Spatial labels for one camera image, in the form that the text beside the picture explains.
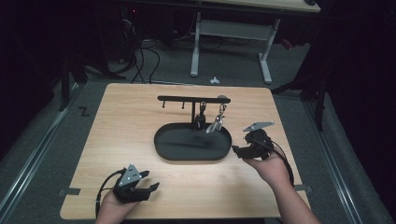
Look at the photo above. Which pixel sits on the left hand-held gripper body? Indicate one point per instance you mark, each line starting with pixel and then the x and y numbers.
pixel 127 189

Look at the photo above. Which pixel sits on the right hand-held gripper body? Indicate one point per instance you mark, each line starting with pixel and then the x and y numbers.
pixel 258 143

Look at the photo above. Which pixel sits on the silver car key fob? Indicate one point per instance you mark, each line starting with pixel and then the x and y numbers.
pixel 216 124

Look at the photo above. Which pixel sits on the black key rack with tray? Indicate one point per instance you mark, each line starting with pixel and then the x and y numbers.
pixel 192 143

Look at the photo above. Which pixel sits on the black car key fob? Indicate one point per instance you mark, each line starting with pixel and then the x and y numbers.
pixel 200 119

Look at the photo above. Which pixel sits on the person's left hand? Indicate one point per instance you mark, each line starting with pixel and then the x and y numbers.
pixel 113 210

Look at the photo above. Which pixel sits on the person's right hand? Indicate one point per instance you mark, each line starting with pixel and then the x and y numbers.
pixel 271 169

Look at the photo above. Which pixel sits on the grey tape strip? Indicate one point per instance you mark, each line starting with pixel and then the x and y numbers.
pixel 304 188
pixel 71 191

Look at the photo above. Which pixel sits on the small white object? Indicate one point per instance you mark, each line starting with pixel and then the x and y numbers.
pixel 214 81

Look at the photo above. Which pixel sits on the black metal stand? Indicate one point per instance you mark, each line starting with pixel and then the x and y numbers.
pixel 320 102
pixel 64 84

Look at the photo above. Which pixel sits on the small red object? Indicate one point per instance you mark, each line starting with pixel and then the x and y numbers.
pixel 286 44

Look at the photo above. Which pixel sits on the white-legged desk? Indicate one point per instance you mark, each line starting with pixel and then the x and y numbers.
pixel 232 29

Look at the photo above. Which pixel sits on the metal floor rail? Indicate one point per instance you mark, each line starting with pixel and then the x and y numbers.
pixel 333 161
pixel 34 155

